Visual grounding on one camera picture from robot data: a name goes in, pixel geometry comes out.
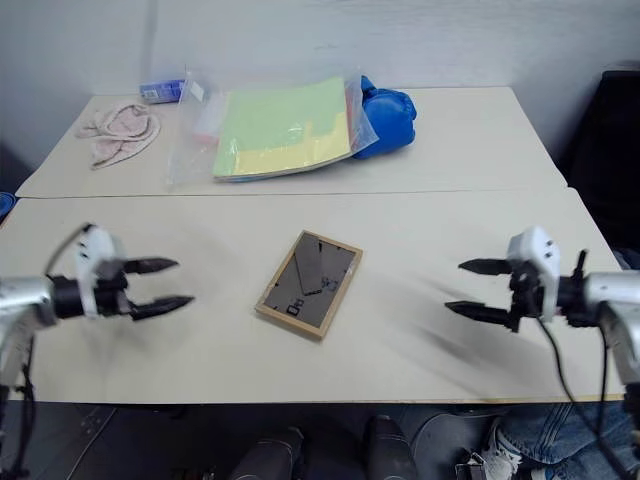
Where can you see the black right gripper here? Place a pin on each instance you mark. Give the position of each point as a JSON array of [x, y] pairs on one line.
[[525, 295]]

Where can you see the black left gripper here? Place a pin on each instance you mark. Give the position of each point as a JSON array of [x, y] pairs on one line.
[[112, 292]]

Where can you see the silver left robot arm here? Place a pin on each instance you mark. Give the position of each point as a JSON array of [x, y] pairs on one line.
[[20, 300]]

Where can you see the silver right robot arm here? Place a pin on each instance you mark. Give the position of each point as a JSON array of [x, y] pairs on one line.
[[612, 300]]

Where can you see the clear plastic bag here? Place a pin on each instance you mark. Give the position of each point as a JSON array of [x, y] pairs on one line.
[[187, 150]]

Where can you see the grey rounded shape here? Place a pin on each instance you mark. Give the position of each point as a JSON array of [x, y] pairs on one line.
[[450, 440]]

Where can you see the pink cloth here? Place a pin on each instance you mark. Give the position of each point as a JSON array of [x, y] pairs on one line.
[[120, 132]]

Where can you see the white sneaker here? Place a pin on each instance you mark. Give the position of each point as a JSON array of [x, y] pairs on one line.
[[500, 445]]

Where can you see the person's blue jeans leg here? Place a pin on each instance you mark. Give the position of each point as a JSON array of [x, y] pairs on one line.
[[565, 435]]

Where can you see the pink item in bag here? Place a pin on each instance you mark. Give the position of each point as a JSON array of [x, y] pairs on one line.
[[207, 122]]

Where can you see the blue object at table edge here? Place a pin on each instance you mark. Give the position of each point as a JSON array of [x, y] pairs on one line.
[[5, 207]]

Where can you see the dark rounded shape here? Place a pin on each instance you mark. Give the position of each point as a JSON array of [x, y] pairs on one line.
[[390, 447], [267, 457]]

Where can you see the black chair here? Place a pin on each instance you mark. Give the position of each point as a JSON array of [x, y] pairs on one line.
[[610, 150]]

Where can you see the blue boxing glove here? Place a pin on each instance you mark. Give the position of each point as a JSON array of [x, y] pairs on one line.
[[390, 120]]

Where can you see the blue tissue pack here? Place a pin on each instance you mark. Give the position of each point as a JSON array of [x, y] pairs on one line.
[[160, 91]]

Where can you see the coloured paper stack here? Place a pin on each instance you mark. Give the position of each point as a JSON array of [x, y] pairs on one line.
[[280, 130]]

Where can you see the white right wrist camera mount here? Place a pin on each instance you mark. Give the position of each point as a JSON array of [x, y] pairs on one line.
[[537, 255]]

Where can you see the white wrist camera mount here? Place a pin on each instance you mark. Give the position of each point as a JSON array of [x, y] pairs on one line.
[[537, 255], [92, 247]]

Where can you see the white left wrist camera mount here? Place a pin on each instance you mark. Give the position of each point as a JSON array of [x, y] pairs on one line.
[[92, 247]]

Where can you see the wooden picture frame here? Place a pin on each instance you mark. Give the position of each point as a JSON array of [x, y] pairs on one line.
[[311, 282]]

